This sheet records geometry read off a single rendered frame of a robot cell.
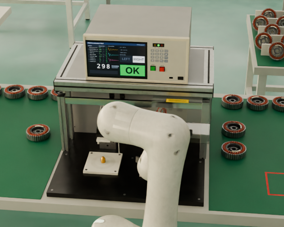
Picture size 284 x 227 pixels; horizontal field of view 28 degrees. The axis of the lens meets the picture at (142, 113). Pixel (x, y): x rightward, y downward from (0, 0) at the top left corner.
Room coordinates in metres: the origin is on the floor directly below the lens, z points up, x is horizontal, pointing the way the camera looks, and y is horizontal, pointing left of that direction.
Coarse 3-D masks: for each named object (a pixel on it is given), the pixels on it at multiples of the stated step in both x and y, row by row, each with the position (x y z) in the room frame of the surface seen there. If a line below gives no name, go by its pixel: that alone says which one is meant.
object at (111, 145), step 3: (111, 141) 2.14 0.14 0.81; (102, 144) 2.15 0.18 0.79; (105, 144) 2.15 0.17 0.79; (108, 144) 2.14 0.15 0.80; (111, 144) 2.14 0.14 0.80; (114, 144) 2.14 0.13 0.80; (102, 147) 2.15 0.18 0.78; (105, 147) 2.15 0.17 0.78; (108, 147) 2.15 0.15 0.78; (111, 147) 2.14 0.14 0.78; (114, 147) 2.14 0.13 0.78
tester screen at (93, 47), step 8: (88, 48) 2.16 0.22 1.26; (96, 48) 2.16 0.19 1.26; (104, 48) 2.15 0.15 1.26; (112, 48) 2.15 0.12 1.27; (120, 48) 2.15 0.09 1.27; (128, 48) 2.14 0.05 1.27; (136, 48) 2.14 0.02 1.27; (144, 48) 2.13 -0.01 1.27; (88, 56) 2.16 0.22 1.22; (96, 56) 2.16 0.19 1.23; (104, 56) 2.15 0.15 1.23; (112, 56) 2.15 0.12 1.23; (88, 64) 2.16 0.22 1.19; (112, 64) 2.15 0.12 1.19; (120, 64) 2.15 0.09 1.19; (128, 64) 2.14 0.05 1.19; (136, 64) 2.14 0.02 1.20; (144, 64) 2.14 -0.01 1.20; (88, 72) 2.16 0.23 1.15
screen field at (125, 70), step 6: (120, 66) 2.15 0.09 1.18; (126, 66) 2.14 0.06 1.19; (132, 66) 2.14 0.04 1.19; (138, 66) 2.14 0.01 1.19; (144, 66) 2.13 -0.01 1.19; (120, 72) 2.15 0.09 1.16; (126, 72) 2.14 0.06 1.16; (132, 72) 2.14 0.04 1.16; (138, 72) 2.14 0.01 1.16; (144, 72) 2.13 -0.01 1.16
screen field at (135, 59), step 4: (120, 56) 2.15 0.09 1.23; (124, 56) 2.14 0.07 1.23; (128, 56) 2.14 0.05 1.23; (132, 56) 2.14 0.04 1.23; (136, 56) 2.14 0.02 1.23; (140, 56) 2.14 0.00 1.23; (144, 56) 2.13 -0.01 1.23; (120, 60) 2.15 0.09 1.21; (124, 60) 2.14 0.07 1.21; (128, 60) 2.14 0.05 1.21; (132, 60) 2.14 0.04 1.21; (136, 60) 2.14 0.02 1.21; (140, 60) 2.14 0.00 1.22; (144, 60) 2.13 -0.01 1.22
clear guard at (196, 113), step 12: (156, 96) 2.10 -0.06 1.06; (168, 96) 2.10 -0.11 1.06; (180, 96) 2.10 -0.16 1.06; (156, 108) 2.00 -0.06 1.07; (168, 108) 2.00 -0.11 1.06; (180, 108) 2.00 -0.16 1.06; (192, 108) 2.00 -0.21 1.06; (204, 108) 2.00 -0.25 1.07; (192, 120) 1.90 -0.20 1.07; (204, 120) 1.90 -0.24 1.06; (192, 132) 1.86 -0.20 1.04; (204, 132) 1.85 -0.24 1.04
